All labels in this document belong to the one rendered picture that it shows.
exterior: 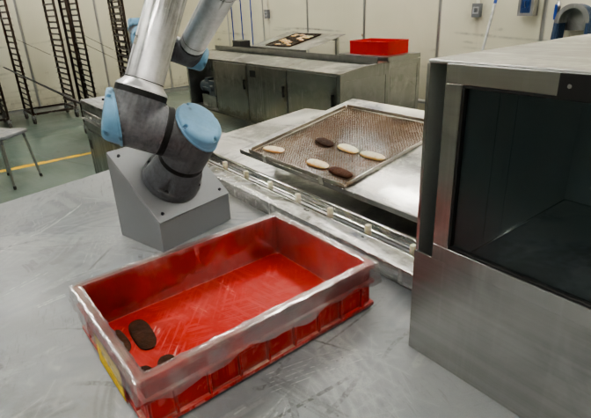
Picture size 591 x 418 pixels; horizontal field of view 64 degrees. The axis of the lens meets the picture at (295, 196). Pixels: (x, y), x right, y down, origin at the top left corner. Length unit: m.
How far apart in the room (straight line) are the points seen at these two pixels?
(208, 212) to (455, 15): 4.45
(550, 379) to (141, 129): 0.87
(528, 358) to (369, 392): 0.23
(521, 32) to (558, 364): 4.48
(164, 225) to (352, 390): 0.63
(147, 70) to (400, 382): 0.79
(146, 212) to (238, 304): 0.37
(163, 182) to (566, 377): 0.91
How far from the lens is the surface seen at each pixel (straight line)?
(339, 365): 0.84
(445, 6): 5.50
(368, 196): 1.30
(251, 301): 0.98
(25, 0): 8.35
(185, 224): 1.24
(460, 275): 0.74
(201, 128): 1.10
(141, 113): 1.08
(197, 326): 0.94
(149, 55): 1.10
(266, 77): 5.04
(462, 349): 0.81
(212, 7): 1.29
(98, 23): 8.56
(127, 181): 1.24
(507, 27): 5.12
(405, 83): 5.06
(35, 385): 0.93
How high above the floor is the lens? 1.38
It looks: 22 degrees down
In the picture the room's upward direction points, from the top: 2 degrees counter-clockwise
